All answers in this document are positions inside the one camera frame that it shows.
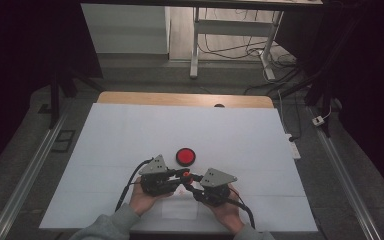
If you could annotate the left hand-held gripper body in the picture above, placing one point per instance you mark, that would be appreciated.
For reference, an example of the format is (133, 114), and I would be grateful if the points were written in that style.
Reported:
(156, 183)

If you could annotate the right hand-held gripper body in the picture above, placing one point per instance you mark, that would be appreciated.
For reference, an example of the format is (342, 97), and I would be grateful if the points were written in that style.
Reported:
(213, 195)

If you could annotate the orange stamp cap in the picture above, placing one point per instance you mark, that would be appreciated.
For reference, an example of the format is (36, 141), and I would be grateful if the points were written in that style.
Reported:
(189, 180)

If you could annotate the round red ink pad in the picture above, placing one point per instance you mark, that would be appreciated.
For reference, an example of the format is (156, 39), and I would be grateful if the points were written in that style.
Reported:
(185, 156)

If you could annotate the person's left hand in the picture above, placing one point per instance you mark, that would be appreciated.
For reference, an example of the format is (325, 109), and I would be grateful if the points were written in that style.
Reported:
(143, 201)

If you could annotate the person's right hand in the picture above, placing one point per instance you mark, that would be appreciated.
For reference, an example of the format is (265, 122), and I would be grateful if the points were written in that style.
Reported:
(230, 215)

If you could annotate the white paper sheet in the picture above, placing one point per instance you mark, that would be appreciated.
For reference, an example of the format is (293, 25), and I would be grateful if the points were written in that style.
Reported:
(180, 210)

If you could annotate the large white table cover sheet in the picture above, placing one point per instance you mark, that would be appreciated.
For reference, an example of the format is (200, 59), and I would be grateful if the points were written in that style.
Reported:
(220, 126)

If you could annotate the dark round table grommet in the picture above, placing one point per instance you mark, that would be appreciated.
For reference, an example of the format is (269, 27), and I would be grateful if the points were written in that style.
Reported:
(219, 105)

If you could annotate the white power strip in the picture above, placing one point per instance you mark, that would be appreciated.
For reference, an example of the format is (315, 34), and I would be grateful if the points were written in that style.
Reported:
(294, 148)

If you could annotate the small white adapter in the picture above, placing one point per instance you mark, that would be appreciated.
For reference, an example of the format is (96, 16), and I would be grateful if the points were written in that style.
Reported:
(318, 120)

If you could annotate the black metal stand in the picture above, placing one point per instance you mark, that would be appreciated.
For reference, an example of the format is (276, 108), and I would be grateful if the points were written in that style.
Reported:
(54, 96)
(323, 96)

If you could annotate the white cabinet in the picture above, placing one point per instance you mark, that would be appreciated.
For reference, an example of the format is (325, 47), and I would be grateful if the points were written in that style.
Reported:
(126, 30)

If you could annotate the dark curtain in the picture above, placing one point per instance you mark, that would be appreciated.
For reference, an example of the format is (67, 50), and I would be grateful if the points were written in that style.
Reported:
(373, 66)
(20, 50)

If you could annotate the black rectangular floor frame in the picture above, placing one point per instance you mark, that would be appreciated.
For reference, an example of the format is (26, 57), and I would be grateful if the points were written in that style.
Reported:
(63, 141)

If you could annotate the aluminium floor rail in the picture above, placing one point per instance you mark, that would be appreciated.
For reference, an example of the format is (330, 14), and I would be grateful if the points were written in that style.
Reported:
(343, 180)
(26, 180)

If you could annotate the white desk frame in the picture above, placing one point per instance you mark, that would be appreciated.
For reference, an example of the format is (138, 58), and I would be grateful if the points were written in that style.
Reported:
(233, 27)

